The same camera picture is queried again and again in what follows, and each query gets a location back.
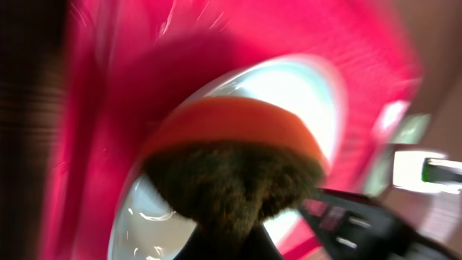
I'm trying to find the orange green sponge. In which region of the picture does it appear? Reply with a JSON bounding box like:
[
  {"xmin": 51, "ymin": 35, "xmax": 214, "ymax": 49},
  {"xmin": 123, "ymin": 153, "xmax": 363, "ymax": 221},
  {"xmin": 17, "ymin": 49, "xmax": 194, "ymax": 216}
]
[{"xmin": 140, "ymin": 97, "xmax": 329, "ymax": 237}]

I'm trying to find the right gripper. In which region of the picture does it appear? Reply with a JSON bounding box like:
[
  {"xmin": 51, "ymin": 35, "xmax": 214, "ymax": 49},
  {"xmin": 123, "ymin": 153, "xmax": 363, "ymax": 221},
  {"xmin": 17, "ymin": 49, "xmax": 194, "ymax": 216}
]
[{"xmin": 299, "ymin": 188, "xmax": 457, "ymax": 260}]

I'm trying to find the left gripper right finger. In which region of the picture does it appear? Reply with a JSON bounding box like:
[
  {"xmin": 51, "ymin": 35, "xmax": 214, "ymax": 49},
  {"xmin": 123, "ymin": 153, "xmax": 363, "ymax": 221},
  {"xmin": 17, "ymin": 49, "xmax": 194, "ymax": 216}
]
[{"xmin": 245, "ymin": 224, "xmax": 284, "ymax": 260}]

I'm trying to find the white plate top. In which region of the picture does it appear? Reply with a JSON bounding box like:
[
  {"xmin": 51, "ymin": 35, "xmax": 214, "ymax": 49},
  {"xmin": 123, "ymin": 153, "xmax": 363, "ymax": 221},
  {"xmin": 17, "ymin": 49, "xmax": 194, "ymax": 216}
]
[{"xmin": 108, "ymin": 55, "xmax": 345, "ymax": 260}]

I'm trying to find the red serving tray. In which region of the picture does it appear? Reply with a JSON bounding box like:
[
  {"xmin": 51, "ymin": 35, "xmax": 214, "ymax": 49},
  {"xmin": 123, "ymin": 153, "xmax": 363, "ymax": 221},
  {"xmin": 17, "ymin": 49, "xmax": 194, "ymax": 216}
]
[{"xmin": 38, "ymin": 0, "xmax": 422, "ymax": 259}]

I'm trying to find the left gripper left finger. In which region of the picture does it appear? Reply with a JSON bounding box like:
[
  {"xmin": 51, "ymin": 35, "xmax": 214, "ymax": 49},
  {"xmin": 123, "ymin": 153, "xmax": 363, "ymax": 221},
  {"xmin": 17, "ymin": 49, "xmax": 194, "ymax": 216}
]
[{"xmin": 173, "ymin": 227, "xmax": 217, "ymax": 260}]

